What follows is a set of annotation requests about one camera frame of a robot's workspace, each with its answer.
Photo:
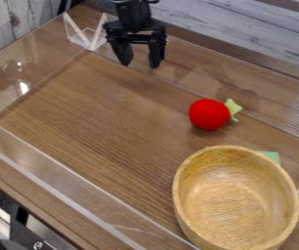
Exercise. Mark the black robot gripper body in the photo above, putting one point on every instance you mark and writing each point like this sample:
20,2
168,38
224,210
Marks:
136,27

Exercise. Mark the wooden oval bowl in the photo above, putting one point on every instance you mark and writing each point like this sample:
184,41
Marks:
235,200

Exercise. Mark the green felt piece behind bowl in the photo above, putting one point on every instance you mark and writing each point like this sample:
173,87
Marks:
272,155

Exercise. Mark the clear acrylic tray enclosure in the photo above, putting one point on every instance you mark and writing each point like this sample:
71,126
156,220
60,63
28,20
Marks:
95,133

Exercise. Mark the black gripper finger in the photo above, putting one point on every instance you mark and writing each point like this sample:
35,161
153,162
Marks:
156,52
123,49

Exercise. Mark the red felt strawberry toy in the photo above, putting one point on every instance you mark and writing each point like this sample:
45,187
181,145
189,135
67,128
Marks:
211,114

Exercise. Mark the black table clamp bracket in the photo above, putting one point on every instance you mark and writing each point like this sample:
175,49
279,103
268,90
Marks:
23,235

